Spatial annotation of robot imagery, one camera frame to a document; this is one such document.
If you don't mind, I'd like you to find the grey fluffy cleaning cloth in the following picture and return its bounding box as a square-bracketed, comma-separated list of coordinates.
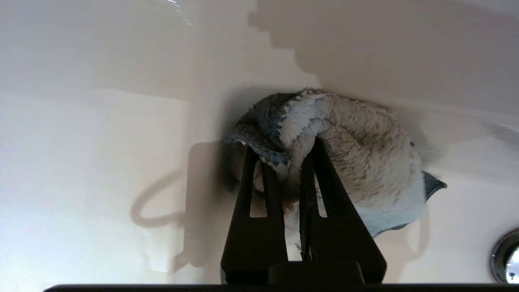
[222, 87, 448, 284]

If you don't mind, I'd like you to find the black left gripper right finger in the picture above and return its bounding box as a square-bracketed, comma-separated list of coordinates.
[299, 137, 386, 284]

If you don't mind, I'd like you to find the chrome drain stopper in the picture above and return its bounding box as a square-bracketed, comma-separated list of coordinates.
[490, 229, 519, 284]

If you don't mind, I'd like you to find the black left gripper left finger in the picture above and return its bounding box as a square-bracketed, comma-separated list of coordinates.
[221, 145, 289, 284]

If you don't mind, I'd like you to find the white ceramic sink basin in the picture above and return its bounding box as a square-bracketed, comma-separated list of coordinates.
[0, 0, 519, 286]

